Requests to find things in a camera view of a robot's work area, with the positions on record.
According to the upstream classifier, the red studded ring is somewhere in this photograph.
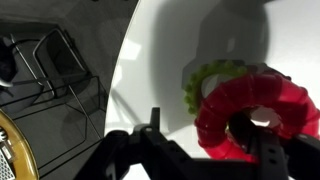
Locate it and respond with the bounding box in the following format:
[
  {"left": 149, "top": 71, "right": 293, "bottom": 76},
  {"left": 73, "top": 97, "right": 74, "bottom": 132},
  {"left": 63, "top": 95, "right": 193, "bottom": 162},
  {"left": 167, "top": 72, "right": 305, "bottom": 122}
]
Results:
[{"left": 194, "top": 72, "right": 320, "bottom": 164}]

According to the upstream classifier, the black wire rack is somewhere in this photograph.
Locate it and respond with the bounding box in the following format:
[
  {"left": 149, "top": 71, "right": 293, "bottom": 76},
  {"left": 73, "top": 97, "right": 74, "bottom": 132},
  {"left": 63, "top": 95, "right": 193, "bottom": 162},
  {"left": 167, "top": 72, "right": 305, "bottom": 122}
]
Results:
[{"left": 0, "top": 28, "right": 109, "bottom": 168}]

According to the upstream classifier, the yellow rimmed round object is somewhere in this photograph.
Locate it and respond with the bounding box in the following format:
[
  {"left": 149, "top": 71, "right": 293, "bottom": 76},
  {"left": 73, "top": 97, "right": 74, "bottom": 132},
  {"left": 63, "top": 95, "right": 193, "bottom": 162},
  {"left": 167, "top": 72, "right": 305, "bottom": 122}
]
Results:
[{"left": 0, "top": 109, "right": 40, "bottom": 180}]

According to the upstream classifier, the light green studded ring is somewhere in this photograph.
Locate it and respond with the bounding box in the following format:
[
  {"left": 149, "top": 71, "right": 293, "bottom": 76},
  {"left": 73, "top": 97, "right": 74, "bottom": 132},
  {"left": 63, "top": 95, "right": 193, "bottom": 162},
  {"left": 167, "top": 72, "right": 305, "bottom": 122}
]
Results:
[{"left": 182, "top": 59, "right": 249, "bottom": 117}]

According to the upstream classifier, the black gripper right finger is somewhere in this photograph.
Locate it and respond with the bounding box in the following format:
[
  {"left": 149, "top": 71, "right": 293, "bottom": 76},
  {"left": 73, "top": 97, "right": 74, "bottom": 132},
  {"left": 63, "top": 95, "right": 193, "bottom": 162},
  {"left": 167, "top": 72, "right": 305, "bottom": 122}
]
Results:
[{"left": 229, "top": 114, "right": 292, "bottom": 180}]

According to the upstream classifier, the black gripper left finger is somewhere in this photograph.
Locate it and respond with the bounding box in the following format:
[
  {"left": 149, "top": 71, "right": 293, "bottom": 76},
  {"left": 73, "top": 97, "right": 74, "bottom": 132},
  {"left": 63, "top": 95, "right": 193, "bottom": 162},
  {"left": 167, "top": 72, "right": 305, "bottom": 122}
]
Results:
[{"left": 132, "top": 106, "right": 201, "bottom": 168}]

